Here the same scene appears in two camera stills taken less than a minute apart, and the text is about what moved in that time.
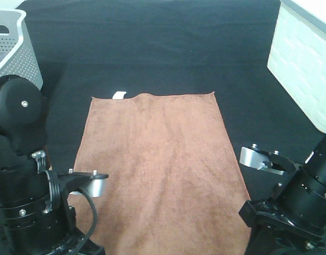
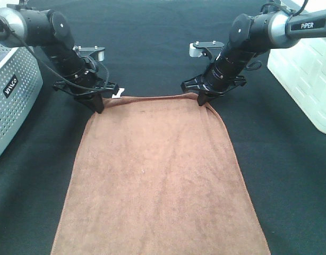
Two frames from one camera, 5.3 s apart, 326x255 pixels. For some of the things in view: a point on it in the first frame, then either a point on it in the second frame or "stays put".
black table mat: [87, 49] stays put
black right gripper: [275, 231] → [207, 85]
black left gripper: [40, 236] → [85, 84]
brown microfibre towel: [174, 186] stays put
